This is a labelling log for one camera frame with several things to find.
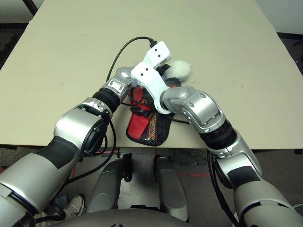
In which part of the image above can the grey robot left thigh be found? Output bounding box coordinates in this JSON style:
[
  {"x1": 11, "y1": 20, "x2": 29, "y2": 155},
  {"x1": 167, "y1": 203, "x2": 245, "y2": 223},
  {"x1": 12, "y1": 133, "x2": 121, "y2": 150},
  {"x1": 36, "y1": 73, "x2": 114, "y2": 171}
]
[{"x1": 87, "y1": 157, "x2": 124, "y2": 213}]

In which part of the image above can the white bystander sneaker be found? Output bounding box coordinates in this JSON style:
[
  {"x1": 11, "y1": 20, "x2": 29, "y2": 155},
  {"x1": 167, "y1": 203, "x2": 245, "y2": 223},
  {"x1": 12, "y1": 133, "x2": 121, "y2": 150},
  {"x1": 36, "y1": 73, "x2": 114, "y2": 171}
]
[{"x1": 63, "y1": 194, "x2": 85, "y2": 219}]

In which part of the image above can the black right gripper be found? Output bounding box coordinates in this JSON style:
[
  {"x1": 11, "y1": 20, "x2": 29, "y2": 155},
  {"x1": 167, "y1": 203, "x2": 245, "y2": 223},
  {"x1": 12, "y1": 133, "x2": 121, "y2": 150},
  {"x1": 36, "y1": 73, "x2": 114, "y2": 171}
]
[{"x1": 129, "y1": 93, "x2": 157, "y2": 114}]

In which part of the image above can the grey robot thigh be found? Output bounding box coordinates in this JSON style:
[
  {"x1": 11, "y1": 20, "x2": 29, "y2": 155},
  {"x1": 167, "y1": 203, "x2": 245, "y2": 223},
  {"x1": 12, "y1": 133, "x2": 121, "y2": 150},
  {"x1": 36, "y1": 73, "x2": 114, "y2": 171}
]
[
  {"x1": 154, "y1": 155, "x2": 190, "y2": 223},
  {"x1": 87, "y1": 157, "x2": 124, "y2": 213}
]

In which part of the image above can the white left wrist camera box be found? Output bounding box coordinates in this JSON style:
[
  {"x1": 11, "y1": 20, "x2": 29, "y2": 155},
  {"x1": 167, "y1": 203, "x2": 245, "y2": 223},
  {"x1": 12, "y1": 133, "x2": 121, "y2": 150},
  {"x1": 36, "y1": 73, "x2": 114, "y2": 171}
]
[{"x1": 141, "y1": 41, "x2": 171, "y2": 70}]

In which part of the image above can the grey robot torso shell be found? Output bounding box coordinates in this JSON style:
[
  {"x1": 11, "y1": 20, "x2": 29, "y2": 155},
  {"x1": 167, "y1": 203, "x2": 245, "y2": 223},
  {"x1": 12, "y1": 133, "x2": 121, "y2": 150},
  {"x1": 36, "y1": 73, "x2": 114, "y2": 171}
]
[{"x1": 59, "y1": 208, "x2": 190, "y2": 227}]

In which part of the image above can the black left wrist camera cable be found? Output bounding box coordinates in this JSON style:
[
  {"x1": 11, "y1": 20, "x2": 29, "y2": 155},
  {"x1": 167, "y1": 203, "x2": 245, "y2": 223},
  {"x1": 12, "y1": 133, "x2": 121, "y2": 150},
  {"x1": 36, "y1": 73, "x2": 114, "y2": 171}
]
[{"x1": 63, "y1": 36, "x2": 157, "y2": 185}]

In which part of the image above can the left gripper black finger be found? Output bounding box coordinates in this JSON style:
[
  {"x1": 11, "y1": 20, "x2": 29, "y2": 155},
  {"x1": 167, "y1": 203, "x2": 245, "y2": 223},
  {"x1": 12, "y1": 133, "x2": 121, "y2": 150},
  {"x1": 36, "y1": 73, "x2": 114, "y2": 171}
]
[{"x1": 158, "y1": 63, "x2": 172, "y2": 76}]

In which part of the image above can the black metal table leg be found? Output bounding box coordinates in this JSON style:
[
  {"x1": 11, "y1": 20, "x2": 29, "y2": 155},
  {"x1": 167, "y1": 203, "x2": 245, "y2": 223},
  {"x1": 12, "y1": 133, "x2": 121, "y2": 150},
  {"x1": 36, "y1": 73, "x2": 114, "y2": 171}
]
[{"x1": 25, "y1": 0, "x2": 39, "y2": 14}]

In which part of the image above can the grey robot right thigh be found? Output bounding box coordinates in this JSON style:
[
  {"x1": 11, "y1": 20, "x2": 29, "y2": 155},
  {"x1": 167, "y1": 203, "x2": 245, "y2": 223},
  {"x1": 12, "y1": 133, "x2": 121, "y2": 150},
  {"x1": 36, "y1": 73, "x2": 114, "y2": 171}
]
[{"x1": 154, "y1": 155, "x2": 190, "y2": 223}]

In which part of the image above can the red black paddle case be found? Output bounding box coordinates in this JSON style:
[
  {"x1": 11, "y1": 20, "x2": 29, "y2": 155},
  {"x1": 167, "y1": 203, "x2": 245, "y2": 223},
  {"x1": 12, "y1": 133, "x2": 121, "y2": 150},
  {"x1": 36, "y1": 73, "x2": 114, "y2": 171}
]
[{"x1": 126, "y1": 77, "x2": 183, "y2": 147}]

